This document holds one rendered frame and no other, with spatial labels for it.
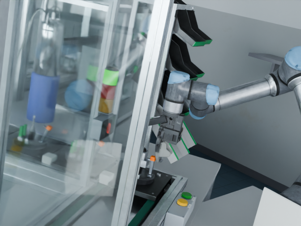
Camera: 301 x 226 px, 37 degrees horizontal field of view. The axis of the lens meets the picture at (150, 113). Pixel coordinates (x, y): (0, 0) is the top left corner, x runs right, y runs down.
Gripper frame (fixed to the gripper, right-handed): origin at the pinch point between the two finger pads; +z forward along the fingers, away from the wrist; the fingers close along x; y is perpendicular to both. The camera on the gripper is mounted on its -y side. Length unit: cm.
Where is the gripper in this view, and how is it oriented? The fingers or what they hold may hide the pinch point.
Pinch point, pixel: (156, 158)
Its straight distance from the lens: 178.3
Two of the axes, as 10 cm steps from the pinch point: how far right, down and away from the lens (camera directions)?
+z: -1.9, 9.5, 2.6
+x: 3.0, -2.0, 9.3
